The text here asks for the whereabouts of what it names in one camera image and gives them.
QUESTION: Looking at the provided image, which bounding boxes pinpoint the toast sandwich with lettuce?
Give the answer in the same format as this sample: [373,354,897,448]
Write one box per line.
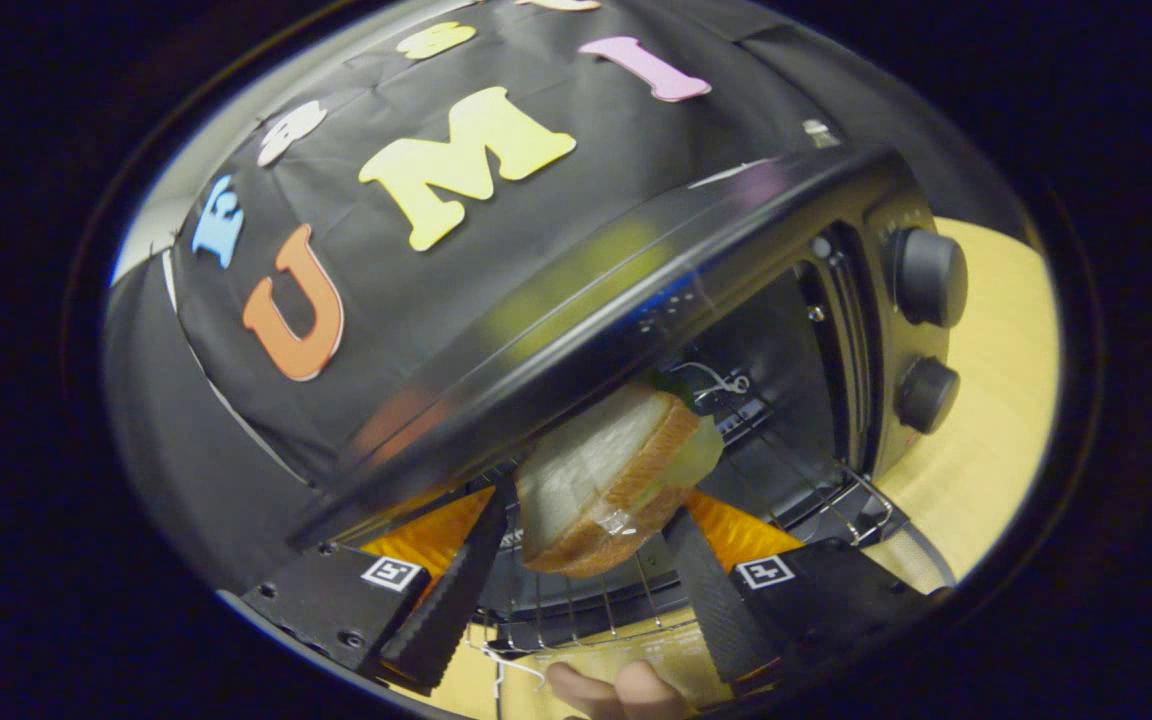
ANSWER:
[516,375,725,579]

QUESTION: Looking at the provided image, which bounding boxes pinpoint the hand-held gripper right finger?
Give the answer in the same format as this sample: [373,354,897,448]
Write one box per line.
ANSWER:
[664,490,949,693]

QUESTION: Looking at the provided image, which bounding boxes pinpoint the black toaster oven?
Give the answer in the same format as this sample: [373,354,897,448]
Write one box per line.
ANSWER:
[286,145,972,661]

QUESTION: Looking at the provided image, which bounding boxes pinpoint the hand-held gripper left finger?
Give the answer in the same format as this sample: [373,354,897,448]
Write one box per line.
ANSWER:
[236,478,519,696]

